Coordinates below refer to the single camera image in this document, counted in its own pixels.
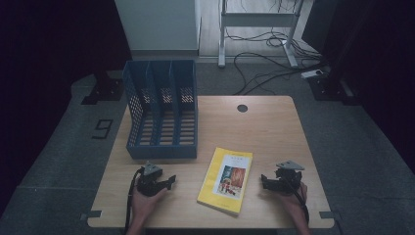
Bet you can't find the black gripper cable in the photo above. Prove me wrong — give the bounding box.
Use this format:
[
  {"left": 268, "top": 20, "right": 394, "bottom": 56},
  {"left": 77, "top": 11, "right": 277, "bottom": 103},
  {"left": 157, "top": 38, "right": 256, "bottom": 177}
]
[
  {"left": 283, "top": 177, "right": 310, "bottom": 226},
  {"left": 123, "top": 167, "right": 145, "bottom": 235}
]

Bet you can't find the long black floor cable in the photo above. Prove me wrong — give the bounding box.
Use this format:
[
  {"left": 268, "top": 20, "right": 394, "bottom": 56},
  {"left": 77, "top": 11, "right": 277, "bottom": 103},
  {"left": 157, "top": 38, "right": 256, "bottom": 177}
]
[{"left": 232, "top": 51, "right": 328, "bottom": 97}]

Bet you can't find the dark curtain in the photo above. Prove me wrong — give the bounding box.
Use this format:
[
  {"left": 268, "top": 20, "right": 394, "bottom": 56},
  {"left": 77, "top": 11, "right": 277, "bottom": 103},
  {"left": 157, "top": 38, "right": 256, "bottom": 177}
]
[
  {"left": 0, "top": 0, "right": 133, "bottom": 216},
  {"left": 300, "top": 0, "right": 415, "bottom": 174}
]

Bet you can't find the black stand base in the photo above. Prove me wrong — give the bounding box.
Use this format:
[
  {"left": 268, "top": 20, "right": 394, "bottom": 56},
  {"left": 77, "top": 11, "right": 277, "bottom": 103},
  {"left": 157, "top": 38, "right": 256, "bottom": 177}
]
[
  {"left": 307, "top": 71, "right": 360, "bottom": 107},
  {"left": 80, "top": 70, "right": 125, "bottom": 106}
]

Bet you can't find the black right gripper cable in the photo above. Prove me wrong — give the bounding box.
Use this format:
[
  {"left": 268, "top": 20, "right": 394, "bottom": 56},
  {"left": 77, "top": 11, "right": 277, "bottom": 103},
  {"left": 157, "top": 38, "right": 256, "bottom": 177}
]
[{"left": 283, "top": 177, "right": 310, "bottom": 226}]

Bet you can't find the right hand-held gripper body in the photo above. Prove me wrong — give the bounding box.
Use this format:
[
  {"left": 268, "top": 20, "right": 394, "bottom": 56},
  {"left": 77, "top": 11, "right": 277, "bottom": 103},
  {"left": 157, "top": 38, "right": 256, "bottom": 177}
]
[{"left": 273, "top": 160, "right": 305, "bottom": 196}]

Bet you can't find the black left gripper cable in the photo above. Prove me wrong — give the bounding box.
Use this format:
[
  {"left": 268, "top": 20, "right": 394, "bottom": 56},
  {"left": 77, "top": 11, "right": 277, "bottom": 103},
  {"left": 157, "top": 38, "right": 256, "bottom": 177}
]
[{"left": 123, "top": 167, "right": 145, "bottom": 235}]

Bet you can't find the white cabinet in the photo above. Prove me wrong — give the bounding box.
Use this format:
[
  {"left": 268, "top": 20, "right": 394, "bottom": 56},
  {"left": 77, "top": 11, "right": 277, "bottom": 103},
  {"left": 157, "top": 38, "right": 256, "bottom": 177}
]
[{"left": 115, "top": 0, "right": 202, "bottom": 57}]

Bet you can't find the white metal desk frame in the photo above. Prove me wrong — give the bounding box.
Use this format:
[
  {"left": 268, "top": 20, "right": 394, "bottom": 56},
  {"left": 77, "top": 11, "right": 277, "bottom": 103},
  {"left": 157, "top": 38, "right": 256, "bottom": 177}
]
[{"left": 217, "top": 0, "right": 306, "bottom": 69}]

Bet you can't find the tangle of black cables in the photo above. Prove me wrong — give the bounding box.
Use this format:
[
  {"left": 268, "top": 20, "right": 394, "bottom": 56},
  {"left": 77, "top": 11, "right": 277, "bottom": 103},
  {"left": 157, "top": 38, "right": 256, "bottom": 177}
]
[{"left": 224, "top": 26, "right": 322, "bottom": 61}]

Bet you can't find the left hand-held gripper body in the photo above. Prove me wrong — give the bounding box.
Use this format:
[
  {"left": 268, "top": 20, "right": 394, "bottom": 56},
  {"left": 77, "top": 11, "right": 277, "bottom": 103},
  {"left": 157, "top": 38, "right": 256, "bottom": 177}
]
[{"left": 135, "top": 161, "right": 168, "bottom": 198}]

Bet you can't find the yellow book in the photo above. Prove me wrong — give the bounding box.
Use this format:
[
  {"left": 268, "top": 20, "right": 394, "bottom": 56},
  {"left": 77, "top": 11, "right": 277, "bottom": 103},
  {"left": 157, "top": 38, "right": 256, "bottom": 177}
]
[{"left": 196, "top": 147, "right": 254, "bottom": 217}]

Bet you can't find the person's right hand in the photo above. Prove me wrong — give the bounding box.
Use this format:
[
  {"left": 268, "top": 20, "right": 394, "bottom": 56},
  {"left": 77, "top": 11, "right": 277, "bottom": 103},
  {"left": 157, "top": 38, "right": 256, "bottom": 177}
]
[{"left": 277, "top": 181, "right": 309, "bottom": 214}]

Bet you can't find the person's left hand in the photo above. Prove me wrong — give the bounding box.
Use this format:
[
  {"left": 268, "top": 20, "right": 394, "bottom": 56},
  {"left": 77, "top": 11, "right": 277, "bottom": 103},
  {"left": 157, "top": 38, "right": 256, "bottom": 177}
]
[{"left": 130, "top": 185, "right": 169, "bottom": 219}]

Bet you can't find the blue plastic file rack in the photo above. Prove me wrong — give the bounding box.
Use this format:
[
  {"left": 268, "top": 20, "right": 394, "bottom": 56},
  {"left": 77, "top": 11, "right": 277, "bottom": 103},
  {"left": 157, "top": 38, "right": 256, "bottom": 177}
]
[{"left": 121, "top": 59, "right": 199, "bottom": 161}]

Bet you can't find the white power strip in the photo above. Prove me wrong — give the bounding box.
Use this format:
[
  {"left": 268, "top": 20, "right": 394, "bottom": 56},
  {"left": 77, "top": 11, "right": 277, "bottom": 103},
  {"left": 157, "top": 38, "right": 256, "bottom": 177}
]
[{"left": 300, "top": 69, "right": 324, "bottom": 80}]

